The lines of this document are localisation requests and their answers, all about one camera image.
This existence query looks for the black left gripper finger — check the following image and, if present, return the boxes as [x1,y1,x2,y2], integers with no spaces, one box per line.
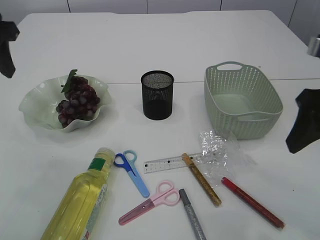
[0,15,20,79]

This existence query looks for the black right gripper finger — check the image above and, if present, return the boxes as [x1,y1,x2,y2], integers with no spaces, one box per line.
[285,88,320,154]

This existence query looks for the clear plastic sheet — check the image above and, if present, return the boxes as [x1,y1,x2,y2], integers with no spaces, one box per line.
[199,128,258,188]

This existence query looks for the red glitter pen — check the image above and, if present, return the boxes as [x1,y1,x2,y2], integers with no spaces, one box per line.
[221,176,285,229]

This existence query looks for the purple grape bunch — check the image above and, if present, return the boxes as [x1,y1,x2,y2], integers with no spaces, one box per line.
[55,69,101,128]

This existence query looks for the yellow oil bottle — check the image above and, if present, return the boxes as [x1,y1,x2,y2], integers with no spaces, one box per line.
[41,147,116,240]

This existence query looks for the green plastic basket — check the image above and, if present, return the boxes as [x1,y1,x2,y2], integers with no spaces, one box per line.
[204,61,283,140]

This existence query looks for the pale green wavy plate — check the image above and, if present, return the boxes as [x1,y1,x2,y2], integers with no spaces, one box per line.
[18,75,112,133]

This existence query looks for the gold glitter pen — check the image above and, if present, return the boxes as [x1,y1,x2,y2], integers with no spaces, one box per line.
[181,153,222,207]

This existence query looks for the silver glitter pen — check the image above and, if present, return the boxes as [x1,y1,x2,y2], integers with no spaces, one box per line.
[178,188,207,240]

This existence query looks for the black mesh pen holder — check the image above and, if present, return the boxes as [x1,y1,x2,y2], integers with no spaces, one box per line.
[140,70,175,121]

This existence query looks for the clear plastic ruler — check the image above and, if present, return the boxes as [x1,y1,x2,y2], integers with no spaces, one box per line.
[143,152,208,174]

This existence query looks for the pink scissors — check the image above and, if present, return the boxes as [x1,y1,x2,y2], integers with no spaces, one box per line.
[118,180,180,226]

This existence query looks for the blue scissors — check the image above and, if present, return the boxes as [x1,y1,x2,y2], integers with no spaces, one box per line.
[113,150,150,198]

